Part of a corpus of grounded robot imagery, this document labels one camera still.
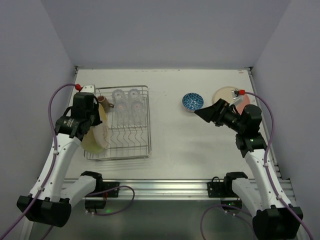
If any pink beige plate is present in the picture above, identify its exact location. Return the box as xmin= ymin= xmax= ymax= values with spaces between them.
xmin=212 ymin=86 xmax=251 ymax=114

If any blue patterned bowl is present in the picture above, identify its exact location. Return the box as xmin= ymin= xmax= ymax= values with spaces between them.
xmin=182 ymin=92 xmax=204 ymax=112

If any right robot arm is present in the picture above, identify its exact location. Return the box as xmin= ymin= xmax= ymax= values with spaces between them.
xmin=194 ymin=99 xmax=303 ymax=240

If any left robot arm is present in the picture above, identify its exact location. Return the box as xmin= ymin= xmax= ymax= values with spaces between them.
xmin=16 ymin=92 xmax=103 ymax=228

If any brown ceramic mug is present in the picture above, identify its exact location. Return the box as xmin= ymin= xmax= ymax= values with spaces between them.
xmin=97 ymin=95 xmax=114 ymax=111

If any beige floral plate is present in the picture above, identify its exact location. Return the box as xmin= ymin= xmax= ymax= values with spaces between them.
xmin=92 ymin=123 xmax=109 ymax=149

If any clear glass front left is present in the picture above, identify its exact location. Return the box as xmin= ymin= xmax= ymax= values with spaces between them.
xmin=113 ymin=100 xmax=129 ymax=126

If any green rear plate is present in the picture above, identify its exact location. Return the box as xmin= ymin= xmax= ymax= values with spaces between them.
xmin=81 ymin=104 xmax=109 ymax=154

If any clear glass back right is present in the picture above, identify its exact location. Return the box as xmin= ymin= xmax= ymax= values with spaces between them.
xmin=127 ymin=88 xmax=141 ymax=102

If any clear glass front right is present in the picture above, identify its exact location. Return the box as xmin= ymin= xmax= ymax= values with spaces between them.
xmin=130 ymin=100 xmax=146 ymax=125

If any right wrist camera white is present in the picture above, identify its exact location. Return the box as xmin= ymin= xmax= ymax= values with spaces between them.
xmin=231 ymin=88 xmax=245 ymax=106

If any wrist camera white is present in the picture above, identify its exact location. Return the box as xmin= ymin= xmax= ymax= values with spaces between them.
xmin=231 ymin=88 xmax=245 ymax=106
xmin=80 ymin=84 xmax=96 ymax=95

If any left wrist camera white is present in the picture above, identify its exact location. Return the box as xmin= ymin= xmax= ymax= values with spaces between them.
xmin=80 ymin=84 xmax=96 ymax=95

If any metal wire dish rack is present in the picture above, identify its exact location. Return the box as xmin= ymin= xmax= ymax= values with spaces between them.
xmin=83 ymin=85 xmax=152 ymax=161

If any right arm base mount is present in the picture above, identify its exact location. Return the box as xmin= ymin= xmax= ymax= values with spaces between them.
xmin=206 ymin=176 xmax=243 ymax=210

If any aluminium front rail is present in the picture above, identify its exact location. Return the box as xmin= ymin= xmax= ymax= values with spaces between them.
xmin=59 ymin=178 xmax=297 ymax=201

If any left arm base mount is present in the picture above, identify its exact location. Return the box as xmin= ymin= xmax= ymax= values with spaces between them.
xmin=84 ymin=181 xmax=120 ymax=213

